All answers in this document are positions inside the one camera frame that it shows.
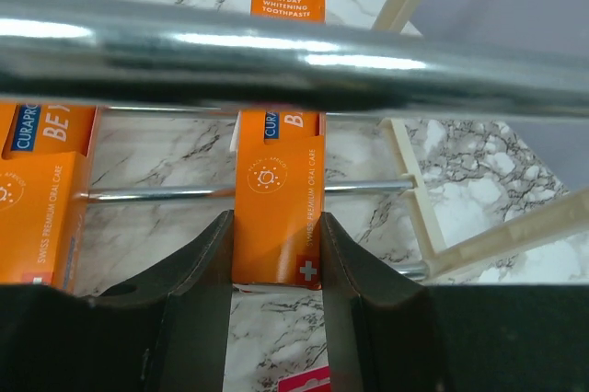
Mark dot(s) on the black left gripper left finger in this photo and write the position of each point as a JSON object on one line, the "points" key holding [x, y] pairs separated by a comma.
{"points": [[187, 296]]}

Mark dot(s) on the orange toothpaste box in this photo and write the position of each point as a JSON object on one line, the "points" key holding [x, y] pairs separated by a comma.
{"points": [[279, 199], [46, 159]]}

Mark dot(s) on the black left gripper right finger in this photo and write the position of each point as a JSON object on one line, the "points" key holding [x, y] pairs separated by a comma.
{"points": [[378, 323]]}

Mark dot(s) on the pink toothpaste box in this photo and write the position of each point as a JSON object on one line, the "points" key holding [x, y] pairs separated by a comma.
{"points": [[313, 380]]}

